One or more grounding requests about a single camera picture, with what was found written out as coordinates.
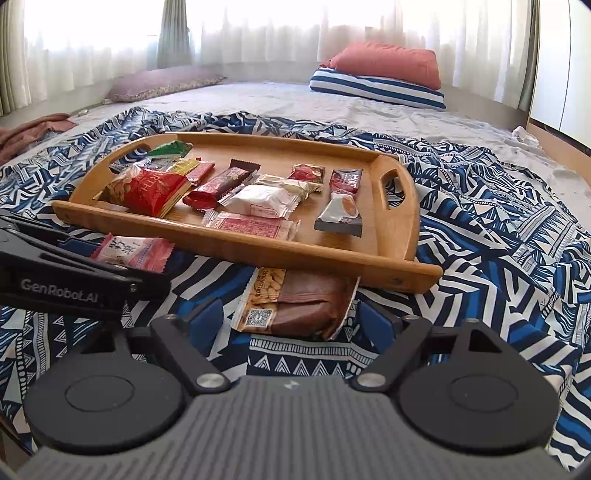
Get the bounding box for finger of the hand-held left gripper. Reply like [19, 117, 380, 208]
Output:
[0, 215, 153, 275]

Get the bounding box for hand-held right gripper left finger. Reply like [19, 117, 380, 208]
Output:
[78, 298, 232, 395]

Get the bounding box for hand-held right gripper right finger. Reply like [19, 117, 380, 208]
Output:
[348, 299, 506, 394]

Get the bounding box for brown almond chocolate packet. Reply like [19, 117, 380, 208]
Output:
[230, 267, 362, 341]

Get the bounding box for pink packet white label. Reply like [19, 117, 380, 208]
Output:
[90, 234, 176, 274]

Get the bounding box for red label cracker packet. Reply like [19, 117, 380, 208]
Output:
[202, 211, 302, 241]

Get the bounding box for white coffee sachet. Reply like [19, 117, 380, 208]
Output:
[314, 193, 365, 238]

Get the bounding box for white cake clear wrapper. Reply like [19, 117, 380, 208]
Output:
[218, 185, 302, 220]

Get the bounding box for red almond snack bag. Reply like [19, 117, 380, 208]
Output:
[102, 165, 194, 219]

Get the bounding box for dark red snack bar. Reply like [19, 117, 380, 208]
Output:
[182, 167, 252, 212]

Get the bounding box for dark red coffee stick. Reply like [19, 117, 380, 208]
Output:
[329, 168, 364, 195]

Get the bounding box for small red snack packet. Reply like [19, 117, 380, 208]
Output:
[185, 161, 217, 186]

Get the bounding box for clear-wrapped cream biscuits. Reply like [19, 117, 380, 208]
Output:
[253, 174, 324, 200]

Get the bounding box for red packet gold edges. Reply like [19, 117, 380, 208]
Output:
[287, 164, 326, 184]

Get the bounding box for green snack packet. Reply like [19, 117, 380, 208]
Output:
[147, 141, 195, 160]

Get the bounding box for wooden tray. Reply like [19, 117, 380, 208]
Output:
[52, 132, 444, 294]

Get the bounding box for reddish brown cloth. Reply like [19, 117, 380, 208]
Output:
[0, 113, 78, 164]

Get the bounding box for blue white patterned blanket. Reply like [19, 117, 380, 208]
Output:
[0, 107, 591, 462]

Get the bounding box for green curtain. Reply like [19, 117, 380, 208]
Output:
[0, 46, 28, 116]
[157, 0, 194, 70]
[519, 0, 541, 112]

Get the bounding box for mauve pillow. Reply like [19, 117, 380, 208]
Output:
[105, 65, 228, 103]

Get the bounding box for grey bed sheet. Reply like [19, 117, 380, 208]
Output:
[0, 80, 591, 204]

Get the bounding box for blue white striped pillow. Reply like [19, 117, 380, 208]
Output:
[309, 69, 447, 110]

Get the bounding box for small white crumpled cloth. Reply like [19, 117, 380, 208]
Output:
[512, 126, 541, 147]

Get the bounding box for red pillow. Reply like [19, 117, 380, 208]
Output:
[321, 41, 441, 90]

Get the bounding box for white sheer curtain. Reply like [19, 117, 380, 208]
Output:
[0, 0, 532, 116]

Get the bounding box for white wardrobe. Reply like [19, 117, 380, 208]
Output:
[529, 0, 591, 148]

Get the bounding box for wooden bed frame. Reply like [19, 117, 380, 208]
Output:
[526, 117, 591, 158]

